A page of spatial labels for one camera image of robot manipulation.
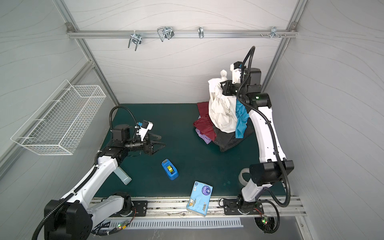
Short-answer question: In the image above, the lavender purple cloth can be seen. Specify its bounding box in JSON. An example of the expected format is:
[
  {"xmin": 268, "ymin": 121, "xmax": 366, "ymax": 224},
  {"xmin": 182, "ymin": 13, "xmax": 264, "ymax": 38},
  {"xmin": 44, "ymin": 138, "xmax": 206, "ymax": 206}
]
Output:
[{"xmin": 195, "ymin": 129, "xmax": 212, "ymax": 145}]

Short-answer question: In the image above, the light blue tissue pack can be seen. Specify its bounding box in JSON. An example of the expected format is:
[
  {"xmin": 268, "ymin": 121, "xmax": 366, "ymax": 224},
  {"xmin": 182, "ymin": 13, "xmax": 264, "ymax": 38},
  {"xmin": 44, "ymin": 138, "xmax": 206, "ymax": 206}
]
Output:
[{"xmin": 186, "ymin": 181, "xmax": 213, "ymax": 217}]

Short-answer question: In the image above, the dark grey cloth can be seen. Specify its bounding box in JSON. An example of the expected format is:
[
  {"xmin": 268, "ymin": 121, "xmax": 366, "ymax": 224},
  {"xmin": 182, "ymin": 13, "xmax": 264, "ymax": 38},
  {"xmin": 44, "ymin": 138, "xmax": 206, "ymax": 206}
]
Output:
[{"xmin": 213, "ymin": 126, "xmax": 255, "ymax": 152}]

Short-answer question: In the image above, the metal u-bolt clamp left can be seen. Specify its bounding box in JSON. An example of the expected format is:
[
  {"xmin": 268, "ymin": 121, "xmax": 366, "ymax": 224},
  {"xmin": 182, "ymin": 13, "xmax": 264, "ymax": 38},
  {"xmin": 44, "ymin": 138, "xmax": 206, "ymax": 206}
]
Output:
[{"xmin": 128, "ymin": 32, "xmax": 142, "ymax": 51}]

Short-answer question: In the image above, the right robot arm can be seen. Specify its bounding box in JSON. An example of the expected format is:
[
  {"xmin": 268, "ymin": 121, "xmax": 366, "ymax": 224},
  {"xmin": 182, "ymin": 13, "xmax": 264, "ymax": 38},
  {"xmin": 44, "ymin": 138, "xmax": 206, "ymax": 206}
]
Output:
[{"xmin": 221, "ymin": 46, "xmax": 294, "ymax": 211}]

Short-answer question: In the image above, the small metal hook clamp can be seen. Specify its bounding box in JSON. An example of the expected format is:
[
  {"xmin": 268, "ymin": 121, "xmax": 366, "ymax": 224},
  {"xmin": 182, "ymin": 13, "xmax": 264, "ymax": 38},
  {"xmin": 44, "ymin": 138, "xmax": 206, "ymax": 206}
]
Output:
[{"xmin": 198, "ymin": 27, "xmax": 204, "ymax": 39}]

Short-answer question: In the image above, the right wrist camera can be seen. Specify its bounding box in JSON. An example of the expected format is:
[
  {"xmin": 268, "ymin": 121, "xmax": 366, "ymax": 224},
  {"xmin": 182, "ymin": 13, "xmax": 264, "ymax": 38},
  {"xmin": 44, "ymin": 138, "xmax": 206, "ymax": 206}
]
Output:
[{"xmin": 230, "ymin": 61, "xmax": 243, "ymax": 84}]

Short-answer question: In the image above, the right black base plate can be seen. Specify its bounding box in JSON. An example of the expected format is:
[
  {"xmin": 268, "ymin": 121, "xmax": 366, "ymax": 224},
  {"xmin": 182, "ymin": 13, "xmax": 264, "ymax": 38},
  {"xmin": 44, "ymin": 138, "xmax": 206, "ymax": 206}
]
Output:
[{"xmin": 219, "ymin": 198, "xmax": 264, "ymax": 216}]

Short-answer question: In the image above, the metal u-bolt clamp middle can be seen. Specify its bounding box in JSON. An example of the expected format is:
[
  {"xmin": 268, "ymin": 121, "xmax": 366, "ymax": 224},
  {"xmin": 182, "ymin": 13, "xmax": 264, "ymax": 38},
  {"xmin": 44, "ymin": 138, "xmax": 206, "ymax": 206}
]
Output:
[{"xmin": 157, "ymin": 26, "xmax": 175, "ymax": 42}]

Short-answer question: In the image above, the blue tape dispenser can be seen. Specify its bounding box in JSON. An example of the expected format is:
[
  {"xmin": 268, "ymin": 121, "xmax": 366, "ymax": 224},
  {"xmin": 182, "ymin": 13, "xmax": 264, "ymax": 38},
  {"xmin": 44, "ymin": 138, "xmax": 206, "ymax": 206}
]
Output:
[{"xmin": 162, "ymin": 159, "xmax": 179, "ymax": 181}]

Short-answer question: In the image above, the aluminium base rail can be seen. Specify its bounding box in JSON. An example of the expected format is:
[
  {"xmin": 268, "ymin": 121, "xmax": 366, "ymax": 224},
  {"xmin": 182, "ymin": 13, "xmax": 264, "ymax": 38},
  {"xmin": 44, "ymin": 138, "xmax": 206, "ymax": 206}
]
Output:
[{"xmin": 88, "ymin": 196, "xmax": 307, "ymax": 221}]

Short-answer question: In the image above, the maroon cloth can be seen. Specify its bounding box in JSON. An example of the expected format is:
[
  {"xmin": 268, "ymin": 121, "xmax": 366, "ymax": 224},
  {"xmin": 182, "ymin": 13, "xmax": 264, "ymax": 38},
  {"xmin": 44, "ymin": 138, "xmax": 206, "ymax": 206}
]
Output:
[{"xmin": 193, "ymin": 102, "xmax": 217, "ymax": 141}]

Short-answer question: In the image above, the right base cable loop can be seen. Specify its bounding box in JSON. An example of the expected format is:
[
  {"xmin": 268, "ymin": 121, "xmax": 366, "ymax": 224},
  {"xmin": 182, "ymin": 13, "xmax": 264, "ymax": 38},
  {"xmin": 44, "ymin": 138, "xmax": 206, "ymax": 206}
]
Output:
[{"xmin": 254, "ymin": 200, "xmax": 281, "ymax": 234}]

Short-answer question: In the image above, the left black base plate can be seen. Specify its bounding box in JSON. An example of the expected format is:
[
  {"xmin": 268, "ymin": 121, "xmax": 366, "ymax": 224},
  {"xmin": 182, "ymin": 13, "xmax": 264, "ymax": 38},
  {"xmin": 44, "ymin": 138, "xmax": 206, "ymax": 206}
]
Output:
[{"xmin": 120, "ymin": 201, "xmax": 148, "ymax": 218}]

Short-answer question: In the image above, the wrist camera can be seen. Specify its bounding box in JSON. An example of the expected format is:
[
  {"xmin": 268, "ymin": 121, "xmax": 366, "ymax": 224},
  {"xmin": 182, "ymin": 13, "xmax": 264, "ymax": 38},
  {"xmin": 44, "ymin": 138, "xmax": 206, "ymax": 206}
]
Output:
[
  {"xmin": 134, "ymin": 121, "xmax": 153, "ymax": 141},
  {"xmin": 230, "ymin": 61, "xmax": 243, "ymax": 84}
]

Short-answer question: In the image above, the white slotted cable duct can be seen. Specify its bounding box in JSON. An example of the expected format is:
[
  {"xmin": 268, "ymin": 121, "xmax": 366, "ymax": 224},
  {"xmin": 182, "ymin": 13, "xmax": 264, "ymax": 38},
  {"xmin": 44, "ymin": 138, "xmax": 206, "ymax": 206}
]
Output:
[{"xmin": 124, "ymin": 218, "xmax": 244, "ymax": 230}]

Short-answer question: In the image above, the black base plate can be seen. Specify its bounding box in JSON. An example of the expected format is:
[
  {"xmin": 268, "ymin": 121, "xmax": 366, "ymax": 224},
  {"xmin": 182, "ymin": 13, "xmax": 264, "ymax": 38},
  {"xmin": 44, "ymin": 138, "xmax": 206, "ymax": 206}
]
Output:
[
  {"xmin": 120, "ymin": 201, "xmax": 148, "ymax": 218},
  {"xmin": 219, "ymin": 198, "xmax": 264, "ymax": 216}
]

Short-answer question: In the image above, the metal u-bolt clamp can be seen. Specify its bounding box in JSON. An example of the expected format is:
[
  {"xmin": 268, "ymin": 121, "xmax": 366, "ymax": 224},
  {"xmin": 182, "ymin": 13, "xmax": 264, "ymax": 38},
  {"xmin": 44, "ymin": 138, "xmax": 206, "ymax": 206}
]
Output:
[
  {"xmin": 128, "ymin": 32, "xmax": 142, "ymax": 51},
  {"xmin": 157, "ymin": 26, "xmax": 175, "ymax": 42}
]

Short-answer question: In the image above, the grey tape roll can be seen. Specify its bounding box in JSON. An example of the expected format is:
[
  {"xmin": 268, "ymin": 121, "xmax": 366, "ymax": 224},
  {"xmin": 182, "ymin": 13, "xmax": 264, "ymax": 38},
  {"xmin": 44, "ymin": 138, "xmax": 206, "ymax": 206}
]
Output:
[{"xmin": 238, "ymin": 168, "xmax": 251, "ymax": 187}]

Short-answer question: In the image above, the cream white cloth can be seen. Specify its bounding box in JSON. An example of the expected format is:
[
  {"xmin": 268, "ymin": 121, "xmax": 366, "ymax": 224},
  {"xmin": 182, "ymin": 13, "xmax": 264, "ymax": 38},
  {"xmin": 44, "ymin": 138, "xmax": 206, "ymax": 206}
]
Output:
[{"xmin": 208, "ymin": 70, "xmax": 238, "ymax": 133}]

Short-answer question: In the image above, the teal blue cloth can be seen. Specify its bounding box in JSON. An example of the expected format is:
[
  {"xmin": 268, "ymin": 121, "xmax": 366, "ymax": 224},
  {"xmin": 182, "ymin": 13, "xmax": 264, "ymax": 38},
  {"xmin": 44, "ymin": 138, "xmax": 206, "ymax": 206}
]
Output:
[{"xmin": 235, "ymin": 100, "xmax": 249, "ymax": 139}]

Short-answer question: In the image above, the horizontal aluminium rail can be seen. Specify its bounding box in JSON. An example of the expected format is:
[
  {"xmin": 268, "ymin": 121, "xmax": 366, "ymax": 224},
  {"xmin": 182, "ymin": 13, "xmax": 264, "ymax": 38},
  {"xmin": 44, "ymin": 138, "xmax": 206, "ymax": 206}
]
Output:
[{"xmin": 67, "ymin": 29, "xmax": 299, "ymax": 39}]

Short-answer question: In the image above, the metal bracket clamp right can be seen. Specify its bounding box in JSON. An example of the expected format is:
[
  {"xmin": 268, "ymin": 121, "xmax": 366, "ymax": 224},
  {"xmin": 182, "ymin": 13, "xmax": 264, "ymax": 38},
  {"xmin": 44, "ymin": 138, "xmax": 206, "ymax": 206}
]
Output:
[{"xmin": 260, "ymin": 27, "xmax": 287, "ymax": 39}]

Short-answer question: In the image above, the white wire basket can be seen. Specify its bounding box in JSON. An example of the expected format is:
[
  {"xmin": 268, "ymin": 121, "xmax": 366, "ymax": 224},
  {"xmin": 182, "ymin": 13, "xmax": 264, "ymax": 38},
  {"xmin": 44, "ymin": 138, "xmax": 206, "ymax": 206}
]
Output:
[{"xmin": 11, "ymin": 80, "xmax": 106, "ymax": 156}]

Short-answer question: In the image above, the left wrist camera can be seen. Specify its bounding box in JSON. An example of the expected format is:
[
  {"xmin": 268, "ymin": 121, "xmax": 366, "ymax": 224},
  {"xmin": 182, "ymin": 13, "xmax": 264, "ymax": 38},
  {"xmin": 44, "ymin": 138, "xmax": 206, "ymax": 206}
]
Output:
[{"xmin": 134, "ymin": 121, "xmax": 153, "ymax": 141}]

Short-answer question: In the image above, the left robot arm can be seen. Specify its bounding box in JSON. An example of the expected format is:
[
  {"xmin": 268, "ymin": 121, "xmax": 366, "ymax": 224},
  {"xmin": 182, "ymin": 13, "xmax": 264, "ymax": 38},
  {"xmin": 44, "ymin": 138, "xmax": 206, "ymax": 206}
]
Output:
[{"xmin": 32, "ymin": 119, "xmax": 166, "ymax": 240}]

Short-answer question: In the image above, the left base cable bundle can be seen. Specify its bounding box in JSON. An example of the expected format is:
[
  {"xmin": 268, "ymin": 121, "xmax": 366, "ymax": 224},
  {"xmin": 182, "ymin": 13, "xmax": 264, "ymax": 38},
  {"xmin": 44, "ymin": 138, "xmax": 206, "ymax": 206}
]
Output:
[{"xmin": 89, "ymin": 206, "xmax": 137, "ymax": 237}]

